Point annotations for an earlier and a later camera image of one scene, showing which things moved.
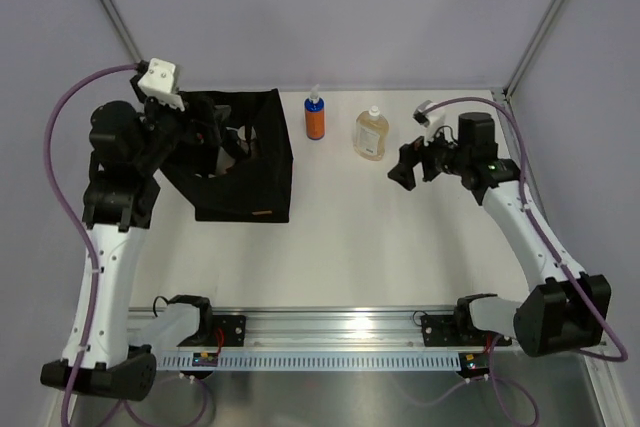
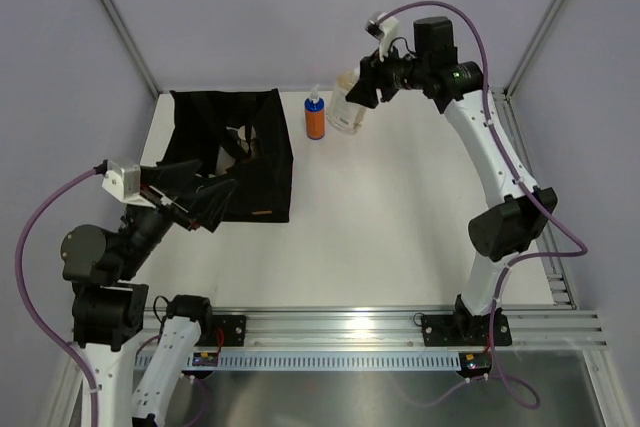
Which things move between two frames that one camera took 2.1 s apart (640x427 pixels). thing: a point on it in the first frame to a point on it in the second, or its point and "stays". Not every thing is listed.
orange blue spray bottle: [315, 115] stays
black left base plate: [226, 331] stays
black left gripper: [195, 133] to [207, 207]
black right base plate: [455, 331] stays
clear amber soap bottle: [371, 134] to [344, 115]
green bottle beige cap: [224, 161] stays
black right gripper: [415, 153] to [372, 69]
